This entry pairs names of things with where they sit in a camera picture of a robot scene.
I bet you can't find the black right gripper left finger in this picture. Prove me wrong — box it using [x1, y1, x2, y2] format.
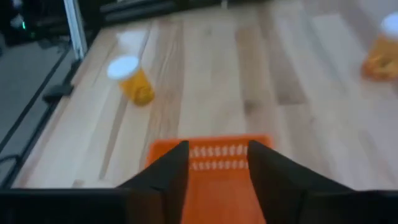
[116, 140, 190, 224]

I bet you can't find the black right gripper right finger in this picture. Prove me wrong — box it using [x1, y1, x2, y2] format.
[248, 139, 355, 224]

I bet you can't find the amber pill bottle white cap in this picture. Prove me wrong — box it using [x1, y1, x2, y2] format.
[360, 13, 398, 82]
[107, 55, 155, 107]

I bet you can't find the orange plastic basket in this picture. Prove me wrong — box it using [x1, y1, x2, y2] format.
[144, 134, 274, 224]

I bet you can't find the black table edge clamp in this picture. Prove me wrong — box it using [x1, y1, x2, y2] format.
[42, 83, 75, 104]

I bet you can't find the black cable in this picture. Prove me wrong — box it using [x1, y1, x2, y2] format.
[0, 154, 22, 187]

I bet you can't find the white metal frame post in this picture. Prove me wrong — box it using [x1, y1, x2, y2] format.
[63, 0, 88, 60]

